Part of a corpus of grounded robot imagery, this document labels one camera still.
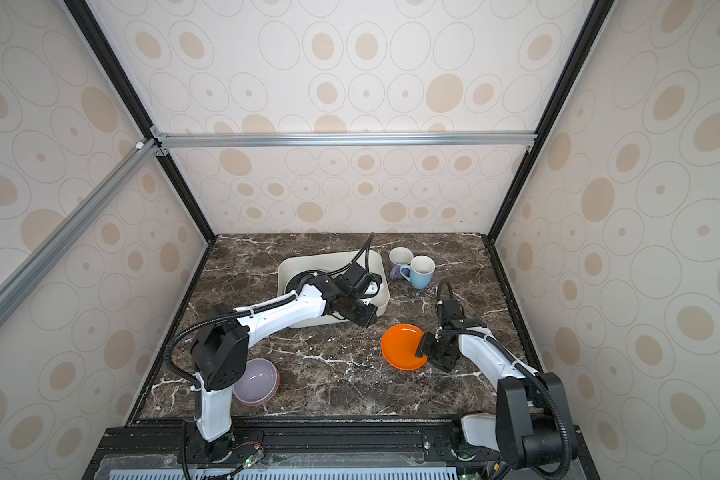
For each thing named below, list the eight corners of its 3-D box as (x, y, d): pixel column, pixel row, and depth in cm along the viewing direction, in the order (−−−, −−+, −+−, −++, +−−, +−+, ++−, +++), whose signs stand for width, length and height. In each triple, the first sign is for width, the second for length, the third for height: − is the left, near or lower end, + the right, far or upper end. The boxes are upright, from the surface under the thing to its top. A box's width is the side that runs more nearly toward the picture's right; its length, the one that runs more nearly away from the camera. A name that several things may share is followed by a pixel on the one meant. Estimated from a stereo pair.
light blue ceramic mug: (401, 289, 106) (404, 272, 98) (399, 273, 111) (402, 255, 103) (431, 289, 106) (436, 272, 98) (428, 273, 111) (433, 255, 103)
